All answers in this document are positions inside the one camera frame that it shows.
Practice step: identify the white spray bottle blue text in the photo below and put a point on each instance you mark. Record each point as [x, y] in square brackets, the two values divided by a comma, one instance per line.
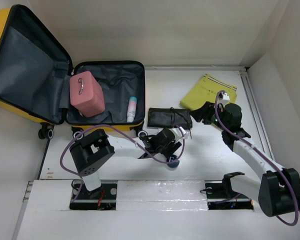
[182, 133]

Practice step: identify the black drawstring pouch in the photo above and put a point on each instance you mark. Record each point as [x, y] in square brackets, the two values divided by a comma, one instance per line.
[169, 118]

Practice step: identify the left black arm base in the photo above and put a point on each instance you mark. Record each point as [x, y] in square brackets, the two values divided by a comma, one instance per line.
[103, 198]

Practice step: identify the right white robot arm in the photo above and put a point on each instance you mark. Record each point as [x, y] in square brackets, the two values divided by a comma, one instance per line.
[277, 191]

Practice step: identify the yellow hard-shell suitcase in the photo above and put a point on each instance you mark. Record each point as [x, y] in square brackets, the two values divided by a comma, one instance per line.
[35, 70]

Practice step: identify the round silver tin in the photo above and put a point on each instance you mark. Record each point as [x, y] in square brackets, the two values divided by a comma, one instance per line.
[172, 162]

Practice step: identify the yellow-green shorts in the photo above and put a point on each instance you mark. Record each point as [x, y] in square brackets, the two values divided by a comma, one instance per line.
[205, 90]

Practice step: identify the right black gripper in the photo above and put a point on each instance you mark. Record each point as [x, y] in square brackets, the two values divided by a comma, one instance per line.
[203, 113]

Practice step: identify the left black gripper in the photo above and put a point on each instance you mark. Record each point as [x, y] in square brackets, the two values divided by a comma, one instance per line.
[171, 146]

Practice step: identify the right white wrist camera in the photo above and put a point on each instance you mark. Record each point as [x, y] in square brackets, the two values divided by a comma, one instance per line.
[223, 98]

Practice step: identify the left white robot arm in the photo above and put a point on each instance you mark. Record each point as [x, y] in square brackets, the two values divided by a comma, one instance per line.
[91, 152]

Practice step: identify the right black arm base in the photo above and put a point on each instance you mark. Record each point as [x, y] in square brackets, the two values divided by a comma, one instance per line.
[220, 195]

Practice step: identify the pink box with handle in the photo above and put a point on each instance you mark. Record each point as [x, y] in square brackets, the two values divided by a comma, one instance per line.
[86, 94]

